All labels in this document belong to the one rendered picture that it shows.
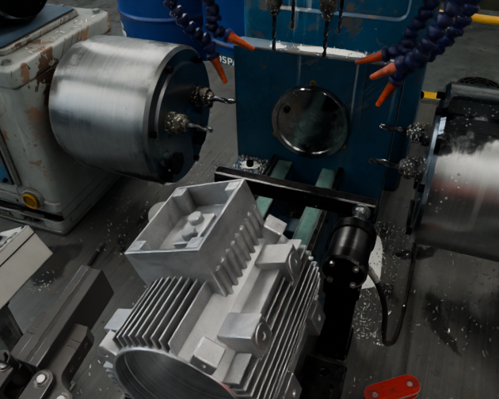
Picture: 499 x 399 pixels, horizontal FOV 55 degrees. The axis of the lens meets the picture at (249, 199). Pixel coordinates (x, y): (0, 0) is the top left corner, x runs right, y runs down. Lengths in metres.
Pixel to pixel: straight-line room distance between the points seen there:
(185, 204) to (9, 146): 0.48
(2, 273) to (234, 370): 0.30
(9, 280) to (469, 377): 0.66
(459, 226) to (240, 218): 0.32
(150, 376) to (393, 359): 0.40
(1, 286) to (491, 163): 0.61
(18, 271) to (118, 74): 0.35
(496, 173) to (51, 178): 0.74
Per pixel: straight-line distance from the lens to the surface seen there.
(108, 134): 0.82
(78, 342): 0.32
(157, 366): 0.61
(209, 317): 0.49
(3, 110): 0.94
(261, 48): 0.88
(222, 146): 1.23
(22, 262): 0.65
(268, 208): 0.86
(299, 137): 0.93
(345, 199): 0.71
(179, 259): 0.49
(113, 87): 0.82
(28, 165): 0.98
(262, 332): 0.48
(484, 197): 0.69
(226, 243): 0.51
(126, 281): 0.93
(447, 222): 0.70
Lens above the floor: 1.48
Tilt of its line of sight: 40 degrees down
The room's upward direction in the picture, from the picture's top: 1 degrees counter-clockwise
